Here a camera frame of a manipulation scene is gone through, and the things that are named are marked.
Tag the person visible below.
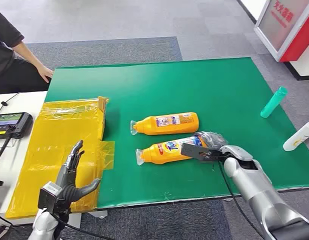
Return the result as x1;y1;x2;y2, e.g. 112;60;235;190
0;7;54;96

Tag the black handheld screen device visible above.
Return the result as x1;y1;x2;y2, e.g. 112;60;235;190
0;111;34;140

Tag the black device cable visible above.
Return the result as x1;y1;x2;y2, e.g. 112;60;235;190
0;135;12;167

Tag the teal green bottle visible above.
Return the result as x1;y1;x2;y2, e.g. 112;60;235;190
259;86;288;119

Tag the white bottle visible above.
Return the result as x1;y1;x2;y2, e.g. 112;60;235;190
282;118;309;153

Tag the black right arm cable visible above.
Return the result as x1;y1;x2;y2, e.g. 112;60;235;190
216;159;265;240

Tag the person's hand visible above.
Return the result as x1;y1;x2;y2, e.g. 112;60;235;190
36;64;54;84

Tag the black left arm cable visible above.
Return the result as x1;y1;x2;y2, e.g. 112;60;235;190
51;214;113;240

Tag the green table mat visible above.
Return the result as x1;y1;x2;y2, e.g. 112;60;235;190
44;56;309;210

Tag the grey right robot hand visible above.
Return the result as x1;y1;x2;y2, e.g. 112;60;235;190
194;131;229;157

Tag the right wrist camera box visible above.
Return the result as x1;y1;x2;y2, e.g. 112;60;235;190
180;142;222;163

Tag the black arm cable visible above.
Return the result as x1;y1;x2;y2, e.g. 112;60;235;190
216;159;265;240
51;214;113;240

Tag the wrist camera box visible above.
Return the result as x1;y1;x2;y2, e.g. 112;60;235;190
180;142;222;163
38;181;63;214

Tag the orange bottle with Tide logo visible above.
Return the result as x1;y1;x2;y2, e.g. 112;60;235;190
135;135;208;167

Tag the thin black desk cable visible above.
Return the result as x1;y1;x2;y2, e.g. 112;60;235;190
0;92;21;116

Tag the white table foot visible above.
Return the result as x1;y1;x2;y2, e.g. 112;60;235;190
89;209;108;220

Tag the red and white sign stand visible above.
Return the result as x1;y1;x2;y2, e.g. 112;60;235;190
253;0;309;63

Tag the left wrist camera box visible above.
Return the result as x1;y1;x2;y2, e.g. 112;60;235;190
38;181;63;214

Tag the orange bottle with text label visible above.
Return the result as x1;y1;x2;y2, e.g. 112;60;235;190
130;111;200;137

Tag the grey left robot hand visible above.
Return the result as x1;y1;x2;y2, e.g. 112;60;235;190
56;140;102;213

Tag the yellow taped cardboard box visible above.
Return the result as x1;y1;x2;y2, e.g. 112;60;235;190
5;96;116;220

